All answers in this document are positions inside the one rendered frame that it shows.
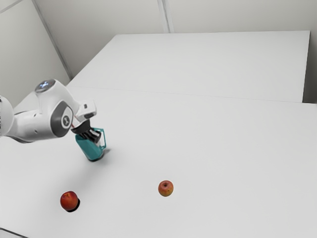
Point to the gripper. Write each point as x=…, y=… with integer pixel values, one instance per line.
x=83, y=127

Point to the teal faceted mug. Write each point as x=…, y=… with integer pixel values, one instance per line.
x=90, y=148

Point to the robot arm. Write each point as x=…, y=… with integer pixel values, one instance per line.
x=29, y=124

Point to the red apple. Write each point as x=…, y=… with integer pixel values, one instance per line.
x=69, y=200

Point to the orange yellow apple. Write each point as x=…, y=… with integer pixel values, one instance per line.
x=165, y=188

